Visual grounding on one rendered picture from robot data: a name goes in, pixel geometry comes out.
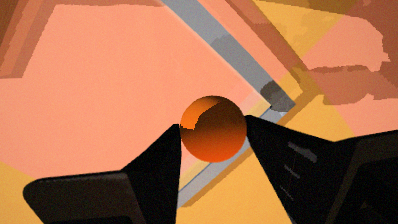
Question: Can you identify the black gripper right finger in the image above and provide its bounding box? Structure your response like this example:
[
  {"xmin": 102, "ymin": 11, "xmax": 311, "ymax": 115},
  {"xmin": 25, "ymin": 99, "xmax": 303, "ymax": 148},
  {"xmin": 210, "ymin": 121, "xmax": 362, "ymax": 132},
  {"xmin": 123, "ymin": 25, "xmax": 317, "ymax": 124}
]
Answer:
[{"xmin": 245, "ymin": 115, "xmax": 398, "ymax": 224}]

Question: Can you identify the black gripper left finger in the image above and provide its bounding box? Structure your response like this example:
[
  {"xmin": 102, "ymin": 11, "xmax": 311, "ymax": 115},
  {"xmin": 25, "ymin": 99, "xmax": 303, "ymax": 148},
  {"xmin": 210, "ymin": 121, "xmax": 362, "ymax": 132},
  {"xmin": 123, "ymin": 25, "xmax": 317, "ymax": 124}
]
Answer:
[{"xmin": 22, "ymin": 124, "xmax": 182, "ymax": 224}]

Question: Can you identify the orange ball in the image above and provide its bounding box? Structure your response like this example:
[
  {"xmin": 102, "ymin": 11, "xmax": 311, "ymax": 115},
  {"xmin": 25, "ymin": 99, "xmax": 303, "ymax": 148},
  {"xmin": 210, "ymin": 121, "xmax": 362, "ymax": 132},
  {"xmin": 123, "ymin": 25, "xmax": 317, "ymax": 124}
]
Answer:
[{"xmin": 180, "ymin": 95, "xmax": 247, "ymax": 163}]

